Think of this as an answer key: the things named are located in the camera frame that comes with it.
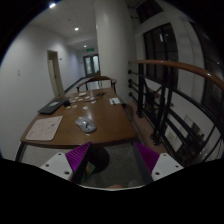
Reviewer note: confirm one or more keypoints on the white patterned mouse pad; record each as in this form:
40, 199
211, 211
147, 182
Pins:
44, 129

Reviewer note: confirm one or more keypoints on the white paper booklet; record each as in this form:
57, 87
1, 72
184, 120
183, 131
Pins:
114, 101

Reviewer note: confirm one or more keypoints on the brown wooden table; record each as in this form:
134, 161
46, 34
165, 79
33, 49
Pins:
112, 125

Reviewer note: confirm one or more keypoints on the double glass door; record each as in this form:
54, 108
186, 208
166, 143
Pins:
91, 64

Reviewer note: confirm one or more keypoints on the black laptop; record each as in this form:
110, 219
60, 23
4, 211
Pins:
52, 106

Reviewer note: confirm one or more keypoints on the white side door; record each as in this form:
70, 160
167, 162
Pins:
54, 73

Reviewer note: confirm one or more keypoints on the mouse in clear plastic bag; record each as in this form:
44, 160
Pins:
86, 124

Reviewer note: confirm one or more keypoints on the brown wooden chair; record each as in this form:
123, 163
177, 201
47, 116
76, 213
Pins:
98, 79

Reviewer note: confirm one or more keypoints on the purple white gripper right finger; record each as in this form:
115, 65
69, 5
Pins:
158, 165

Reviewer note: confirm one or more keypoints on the green exit sign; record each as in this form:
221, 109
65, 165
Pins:
90, 50

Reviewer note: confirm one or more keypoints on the wooden handrail black railing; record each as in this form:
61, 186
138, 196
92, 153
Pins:
191, 131

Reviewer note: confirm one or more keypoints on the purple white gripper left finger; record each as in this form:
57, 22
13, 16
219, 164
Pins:
70, 166

